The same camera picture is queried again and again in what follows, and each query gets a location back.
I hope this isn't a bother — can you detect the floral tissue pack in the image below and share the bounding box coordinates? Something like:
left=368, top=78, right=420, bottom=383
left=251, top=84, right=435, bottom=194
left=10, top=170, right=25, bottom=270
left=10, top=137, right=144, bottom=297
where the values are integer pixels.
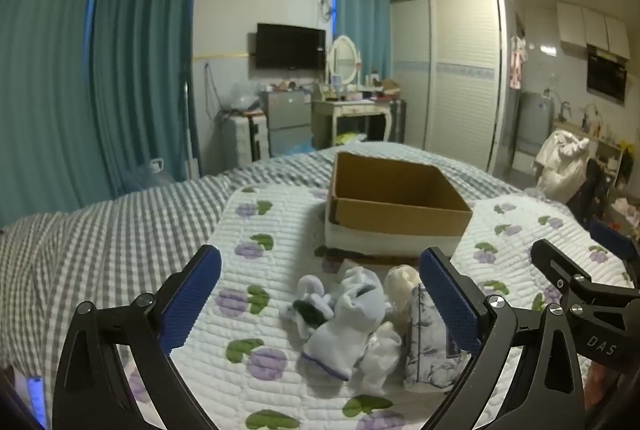
left=404, top=285, right=470, bottom=393

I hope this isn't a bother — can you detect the cream scrunchie cloth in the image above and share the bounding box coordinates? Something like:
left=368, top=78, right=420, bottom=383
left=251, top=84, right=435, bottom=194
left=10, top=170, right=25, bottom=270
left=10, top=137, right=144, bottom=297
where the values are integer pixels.
left=384, top=265, right=420, bottom=313

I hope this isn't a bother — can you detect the light blue sock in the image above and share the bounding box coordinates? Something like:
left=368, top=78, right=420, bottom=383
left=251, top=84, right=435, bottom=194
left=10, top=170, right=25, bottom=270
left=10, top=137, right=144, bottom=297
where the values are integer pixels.
left=303, top=266, right=387, bottom=381

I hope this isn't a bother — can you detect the white jacket on chair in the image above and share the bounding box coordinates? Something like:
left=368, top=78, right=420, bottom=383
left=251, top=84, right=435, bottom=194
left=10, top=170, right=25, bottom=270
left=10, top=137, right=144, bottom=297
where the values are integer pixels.
left=535, top=130, right=590, bottom=204

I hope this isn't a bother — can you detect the grey checked bed cover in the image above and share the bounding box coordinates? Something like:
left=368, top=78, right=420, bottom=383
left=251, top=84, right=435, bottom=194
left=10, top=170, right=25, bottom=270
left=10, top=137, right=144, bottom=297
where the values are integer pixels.
left=0, top=140, right=576, bottom=376

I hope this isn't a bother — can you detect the white crumpled cloth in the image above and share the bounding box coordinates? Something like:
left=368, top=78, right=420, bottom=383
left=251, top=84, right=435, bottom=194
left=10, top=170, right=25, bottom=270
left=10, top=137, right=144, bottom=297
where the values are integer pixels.
left=359, top=322, right=402, bottom=395

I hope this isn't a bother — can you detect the black range hood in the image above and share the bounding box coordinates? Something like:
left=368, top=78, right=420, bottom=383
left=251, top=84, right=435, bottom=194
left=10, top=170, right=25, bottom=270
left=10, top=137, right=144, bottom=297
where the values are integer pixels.
left=587, top=48, right=627, bottom=105

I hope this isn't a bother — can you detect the clear water jug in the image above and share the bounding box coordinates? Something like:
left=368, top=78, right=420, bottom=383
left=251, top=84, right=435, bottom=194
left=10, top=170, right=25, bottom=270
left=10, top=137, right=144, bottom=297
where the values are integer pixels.
left=129, top=158, right=175, bottom=192

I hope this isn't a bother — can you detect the white sock with green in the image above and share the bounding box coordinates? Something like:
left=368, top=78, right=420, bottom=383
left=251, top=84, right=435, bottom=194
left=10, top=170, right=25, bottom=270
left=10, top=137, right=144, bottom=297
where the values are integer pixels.
left=280, top=275, right=334, bottom=341

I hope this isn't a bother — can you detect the brown cardboard box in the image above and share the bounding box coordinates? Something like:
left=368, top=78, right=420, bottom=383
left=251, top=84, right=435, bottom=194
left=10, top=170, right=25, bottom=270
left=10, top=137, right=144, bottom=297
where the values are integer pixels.
left=324, top=152, right=473, bottom=262

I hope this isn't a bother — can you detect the white sliding wardrobe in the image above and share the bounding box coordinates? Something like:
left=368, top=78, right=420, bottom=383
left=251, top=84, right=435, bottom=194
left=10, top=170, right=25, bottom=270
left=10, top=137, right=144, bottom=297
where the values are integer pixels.
left=390, top=0, right=518, bottom=176

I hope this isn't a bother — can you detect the white suitcase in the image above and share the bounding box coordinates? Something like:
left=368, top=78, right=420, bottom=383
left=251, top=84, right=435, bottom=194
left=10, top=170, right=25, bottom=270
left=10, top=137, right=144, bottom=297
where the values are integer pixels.
left=221, top=110, right=270, bottom=169

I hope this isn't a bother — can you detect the blue plastic bag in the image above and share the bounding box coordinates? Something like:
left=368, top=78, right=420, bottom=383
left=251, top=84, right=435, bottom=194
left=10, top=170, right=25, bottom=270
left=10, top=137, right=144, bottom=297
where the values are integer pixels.
left=284, top=138, right=316, bottom=156

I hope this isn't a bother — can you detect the grey mini fridge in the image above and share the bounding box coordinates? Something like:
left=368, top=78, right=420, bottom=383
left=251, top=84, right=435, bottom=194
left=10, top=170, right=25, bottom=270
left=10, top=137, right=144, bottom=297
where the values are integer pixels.
left=260, top=91, right=312, bottom=157

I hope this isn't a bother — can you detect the white dressing table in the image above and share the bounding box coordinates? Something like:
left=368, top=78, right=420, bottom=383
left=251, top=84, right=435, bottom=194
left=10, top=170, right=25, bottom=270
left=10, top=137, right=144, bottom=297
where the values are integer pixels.
left=311, top=100, right=393, bottom=150

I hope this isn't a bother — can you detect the teal curtain left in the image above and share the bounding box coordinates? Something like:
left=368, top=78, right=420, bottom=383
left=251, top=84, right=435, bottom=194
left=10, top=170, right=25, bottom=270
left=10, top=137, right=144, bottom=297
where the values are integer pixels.
left=1, top=0, right=198, bottom=224

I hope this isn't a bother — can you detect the teal curtain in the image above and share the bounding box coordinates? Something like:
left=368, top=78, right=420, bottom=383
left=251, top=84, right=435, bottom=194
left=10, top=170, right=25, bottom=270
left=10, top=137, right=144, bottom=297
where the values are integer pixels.
left=1, top=0, right=198, bottom=224
left=334, top=0, right=392, bottom=79

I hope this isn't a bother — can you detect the oval vanity mirror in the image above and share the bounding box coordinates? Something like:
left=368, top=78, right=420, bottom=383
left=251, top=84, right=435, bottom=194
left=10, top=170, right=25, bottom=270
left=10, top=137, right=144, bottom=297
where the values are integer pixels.
left=326, top=34, right=361, bottom=86

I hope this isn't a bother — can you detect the teal curtain right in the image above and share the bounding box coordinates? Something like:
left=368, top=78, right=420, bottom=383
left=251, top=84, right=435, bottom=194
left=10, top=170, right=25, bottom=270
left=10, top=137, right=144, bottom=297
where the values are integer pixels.
left=334, top=0, right=392, bottom=79

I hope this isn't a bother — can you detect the black wall television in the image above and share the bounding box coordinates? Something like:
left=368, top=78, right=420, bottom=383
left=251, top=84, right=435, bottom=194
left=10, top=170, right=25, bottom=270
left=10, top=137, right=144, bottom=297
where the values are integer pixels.
left=255, top=23, right=326, bottom=70

